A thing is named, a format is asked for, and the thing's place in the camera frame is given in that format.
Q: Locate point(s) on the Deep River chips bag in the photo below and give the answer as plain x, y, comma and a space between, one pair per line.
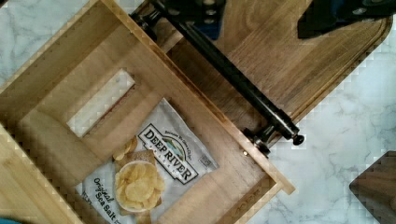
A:
160, 163

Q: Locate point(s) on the dark wooden board corner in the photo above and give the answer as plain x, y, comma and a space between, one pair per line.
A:
375, 188

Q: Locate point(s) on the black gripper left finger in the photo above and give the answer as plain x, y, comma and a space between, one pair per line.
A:
205, 15

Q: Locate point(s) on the wooden drawer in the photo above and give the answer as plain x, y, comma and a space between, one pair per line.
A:
100, 39

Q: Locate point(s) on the wooden drawer cabinet top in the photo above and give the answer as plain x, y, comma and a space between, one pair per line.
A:
26, 195

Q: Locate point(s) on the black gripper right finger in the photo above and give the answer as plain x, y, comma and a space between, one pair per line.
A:
324, 16

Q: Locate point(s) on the wooden cutting board tray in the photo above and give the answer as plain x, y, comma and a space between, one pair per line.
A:
260, 38

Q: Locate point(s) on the black drawer handle bar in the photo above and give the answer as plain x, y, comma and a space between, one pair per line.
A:
277, 120

